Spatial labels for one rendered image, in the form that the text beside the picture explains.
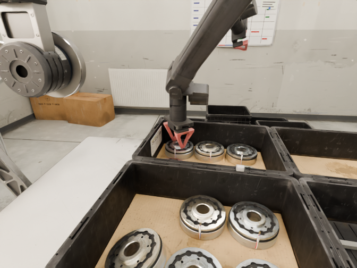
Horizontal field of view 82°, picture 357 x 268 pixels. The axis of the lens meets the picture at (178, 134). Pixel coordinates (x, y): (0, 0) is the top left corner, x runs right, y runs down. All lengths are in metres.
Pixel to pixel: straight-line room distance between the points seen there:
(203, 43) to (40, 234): 0.68
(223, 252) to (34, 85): 0.61
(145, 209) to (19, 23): 0.57
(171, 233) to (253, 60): 3.17
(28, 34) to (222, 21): 0.50
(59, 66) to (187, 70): 0.36
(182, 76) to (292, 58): 3.14
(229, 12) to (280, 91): 3.26
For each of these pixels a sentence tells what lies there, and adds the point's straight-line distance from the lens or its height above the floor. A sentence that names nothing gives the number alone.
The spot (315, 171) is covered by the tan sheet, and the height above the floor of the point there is 0.83.
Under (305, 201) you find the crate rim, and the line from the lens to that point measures 0.48.
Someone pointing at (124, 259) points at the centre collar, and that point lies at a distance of 0.41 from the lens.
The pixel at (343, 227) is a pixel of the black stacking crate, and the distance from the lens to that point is 0.62.
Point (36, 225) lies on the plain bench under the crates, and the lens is 0.80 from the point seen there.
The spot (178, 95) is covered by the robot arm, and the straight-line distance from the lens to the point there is 0.61.
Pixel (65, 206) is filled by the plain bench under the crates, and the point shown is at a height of 0.70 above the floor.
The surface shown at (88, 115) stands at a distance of 3.35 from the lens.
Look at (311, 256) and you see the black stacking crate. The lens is 0.45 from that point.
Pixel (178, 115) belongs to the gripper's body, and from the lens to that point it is 0.67.
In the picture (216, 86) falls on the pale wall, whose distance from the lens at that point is 3.44.
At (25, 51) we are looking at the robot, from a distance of 0.67.
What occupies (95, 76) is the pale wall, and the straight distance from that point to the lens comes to 3.83.
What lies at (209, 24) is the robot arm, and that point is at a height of 1.24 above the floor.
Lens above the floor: 1.21
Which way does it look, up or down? 25 degrees down
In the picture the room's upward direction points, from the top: straight up
